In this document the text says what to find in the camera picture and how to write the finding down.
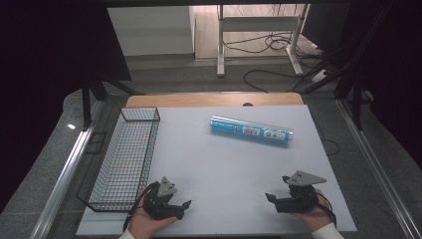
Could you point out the person's left sleeve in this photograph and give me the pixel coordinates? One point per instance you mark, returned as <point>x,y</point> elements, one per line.
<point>127,235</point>

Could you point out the person's sleeve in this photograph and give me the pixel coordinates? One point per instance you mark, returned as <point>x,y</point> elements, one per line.
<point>127,235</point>
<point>326,231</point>

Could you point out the white table frame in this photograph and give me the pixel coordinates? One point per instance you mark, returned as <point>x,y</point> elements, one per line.
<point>255,36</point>

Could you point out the aluminium rail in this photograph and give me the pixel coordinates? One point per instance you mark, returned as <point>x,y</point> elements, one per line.
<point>376,166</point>
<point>64,172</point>

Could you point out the person's right sleeve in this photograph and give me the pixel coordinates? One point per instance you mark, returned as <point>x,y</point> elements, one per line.
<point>326,231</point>

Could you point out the white mat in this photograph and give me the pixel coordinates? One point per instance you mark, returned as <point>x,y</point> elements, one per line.
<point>215,169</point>

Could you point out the person's right hand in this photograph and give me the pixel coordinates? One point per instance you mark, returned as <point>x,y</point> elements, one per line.
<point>315,215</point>

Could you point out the blue cylindrical packet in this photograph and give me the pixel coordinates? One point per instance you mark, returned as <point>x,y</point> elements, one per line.
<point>251,130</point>

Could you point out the white cabinet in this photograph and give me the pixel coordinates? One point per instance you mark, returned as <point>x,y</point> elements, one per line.
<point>152,31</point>

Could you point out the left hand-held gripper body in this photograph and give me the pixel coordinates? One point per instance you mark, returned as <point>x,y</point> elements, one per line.
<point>158,200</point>

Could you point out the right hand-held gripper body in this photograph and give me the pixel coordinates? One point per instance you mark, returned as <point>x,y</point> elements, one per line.
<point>300,195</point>

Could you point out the black stand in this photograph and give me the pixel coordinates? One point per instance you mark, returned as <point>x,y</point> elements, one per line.
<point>96,93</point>
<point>351,83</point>

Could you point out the person's left hand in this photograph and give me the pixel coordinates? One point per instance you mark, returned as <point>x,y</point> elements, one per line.
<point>146,223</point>

